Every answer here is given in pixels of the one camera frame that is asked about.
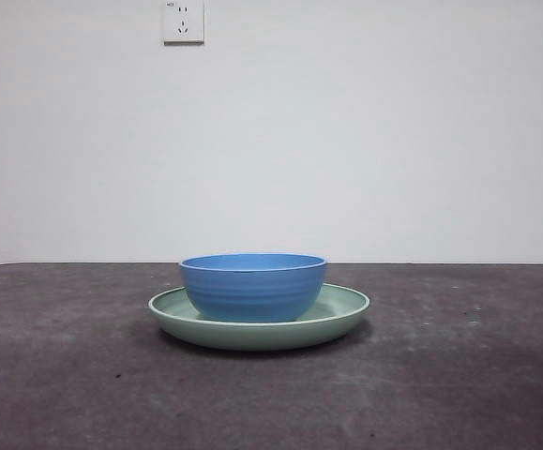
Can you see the blue ribbed bowl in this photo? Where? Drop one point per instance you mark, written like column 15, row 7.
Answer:
column 252, row 293

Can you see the green round plate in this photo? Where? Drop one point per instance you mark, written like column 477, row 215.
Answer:
column 252, row 335

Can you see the white wall socket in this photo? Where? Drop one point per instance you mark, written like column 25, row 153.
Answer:
column 183, row 25

